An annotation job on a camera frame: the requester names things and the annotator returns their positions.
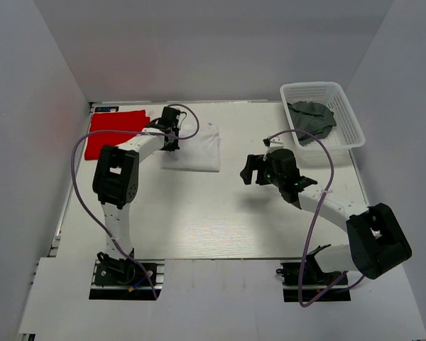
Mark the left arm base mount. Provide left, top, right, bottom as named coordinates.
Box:
left=89, top=261, right=164, bottom=301

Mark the white t shirt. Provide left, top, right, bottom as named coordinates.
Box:
left=161, top=124, right=220, bottom=173

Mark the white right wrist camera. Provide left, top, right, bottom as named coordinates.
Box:
left=263, top=136, right=284, bottom=158

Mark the red folded t shirt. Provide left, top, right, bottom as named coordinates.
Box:
left=84, top=110, right=151, bottom=161

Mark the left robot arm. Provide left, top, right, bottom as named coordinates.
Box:
left=92, top=107, right=182, bottom=283

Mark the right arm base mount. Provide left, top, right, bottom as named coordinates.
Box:
left=275, top=261, right=351, bottom=303

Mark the dark grey t shirt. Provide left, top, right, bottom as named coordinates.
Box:
left=287, top=101, right=337, bottom=146

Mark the white plastic basket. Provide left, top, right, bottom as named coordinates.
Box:
left=280, top=82, right=366, bottom=153

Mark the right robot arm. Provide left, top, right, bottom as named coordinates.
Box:
left=240, top=148, right=413, bottom=283

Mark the blue table label sticker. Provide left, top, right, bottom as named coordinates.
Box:
left=94, top=106, right=119, bottom=113

